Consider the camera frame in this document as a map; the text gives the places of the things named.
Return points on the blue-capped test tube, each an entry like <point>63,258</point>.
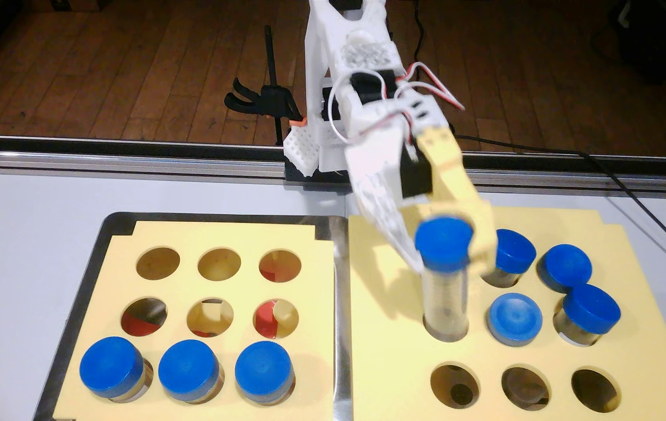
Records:
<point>514,318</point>
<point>188,368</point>
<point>590,307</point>
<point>264,369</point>
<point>112,365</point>
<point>444,242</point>
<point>514,251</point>
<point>564,266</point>

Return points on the steel tray with black rim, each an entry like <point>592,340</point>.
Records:
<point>84,280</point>

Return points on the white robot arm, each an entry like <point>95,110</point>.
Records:
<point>344,35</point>

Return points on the black bag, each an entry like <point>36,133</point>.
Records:
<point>660,41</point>

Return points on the red rack under foam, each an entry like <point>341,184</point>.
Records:
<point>140,326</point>

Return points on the black bar clamp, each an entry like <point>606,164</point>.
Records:
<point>274,96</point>

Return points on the yellow foam tube rack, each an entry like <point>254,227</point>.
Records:
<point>309,351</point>
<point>391,327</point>

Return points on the aluminium table edge rail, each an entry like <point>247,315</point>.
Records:
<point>75,159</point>

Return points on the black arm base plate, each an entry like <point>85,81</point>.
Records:
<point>321,182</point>

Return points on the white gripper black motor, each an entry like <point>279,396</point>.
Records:
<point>417,177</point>

